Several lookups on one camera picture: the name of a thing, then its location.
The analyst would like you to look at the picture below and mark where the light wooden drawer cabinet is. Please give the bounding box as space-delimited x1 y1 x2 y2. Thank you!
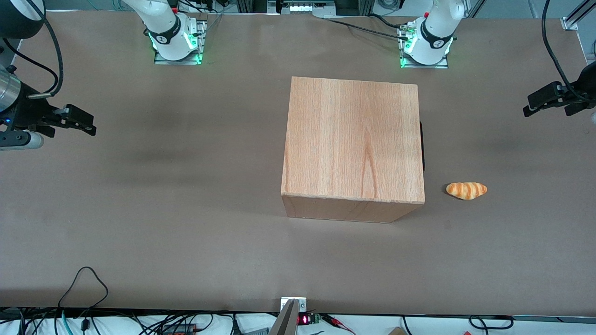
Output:
281 76 426 224

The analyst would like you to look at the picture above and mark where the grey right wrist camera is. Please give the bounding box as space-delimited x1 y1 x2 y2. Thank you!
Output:
0 130 45 150

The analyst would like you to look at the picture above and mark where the aluminium frame profile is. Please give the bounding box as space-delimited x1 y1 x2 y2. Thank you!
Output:
561 0 596 31

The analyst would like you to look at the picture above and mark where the red clip lead wire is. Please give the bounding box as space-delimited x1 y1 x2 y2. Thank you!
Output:
321 314 357 335

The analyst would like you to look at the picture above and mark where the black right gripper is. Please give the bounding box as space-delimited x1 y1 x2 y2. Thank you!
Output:
0 93 97 138

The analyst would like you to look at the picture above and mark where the striped toy bread roll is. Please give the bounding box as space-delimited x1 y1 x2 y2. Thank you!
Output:
446 182 488 201

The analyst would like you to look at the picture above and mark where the orange black device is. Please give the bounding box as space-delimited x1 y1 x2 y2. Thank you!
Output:
161 323 198 335

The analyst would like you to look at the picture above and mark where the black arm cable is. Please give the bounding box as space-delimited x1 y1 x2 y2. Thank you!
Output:
2 0 64 99
542 0 589 101

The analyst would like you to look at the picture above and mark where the black curled cable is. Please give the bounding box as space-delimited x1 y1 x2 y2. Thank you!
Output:
469 315 514 330

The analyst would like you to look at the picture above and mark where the black looped cable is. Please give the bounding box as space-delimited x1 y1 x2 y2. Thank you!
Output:
58 267 109 308

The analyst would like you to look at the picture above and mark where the black cable on table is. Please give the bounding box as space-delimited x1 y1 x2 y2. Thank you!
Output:
325 15 411 41

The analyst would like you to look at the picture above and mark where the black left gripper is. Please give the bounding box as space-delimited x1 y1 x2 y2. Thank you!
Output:
523 60 596 117

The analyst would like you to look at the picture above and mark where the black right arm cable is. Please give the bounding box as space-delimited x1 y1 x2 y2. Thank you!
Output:
2 0 64 99

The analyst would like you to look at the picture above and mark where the grey metal mount bar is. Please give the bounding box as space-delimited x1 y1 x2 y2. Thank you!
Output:
269 299 299 335

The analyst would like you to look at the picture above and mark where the white power strip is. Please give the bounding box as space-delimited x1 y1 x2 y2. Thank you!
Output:
278 0 337 14

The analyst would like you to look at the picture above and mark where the small aluminium bracket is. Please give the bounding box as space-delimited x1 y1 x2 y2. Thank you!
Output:
280 297 308 313

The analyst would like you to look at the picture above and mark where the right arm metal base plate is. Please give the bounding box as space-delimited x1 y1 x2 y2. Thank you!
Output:
154 19 207 65

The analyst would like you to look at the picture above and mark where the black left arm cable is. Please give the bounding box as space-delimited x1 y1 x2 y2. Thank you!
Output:
542 0 589 101

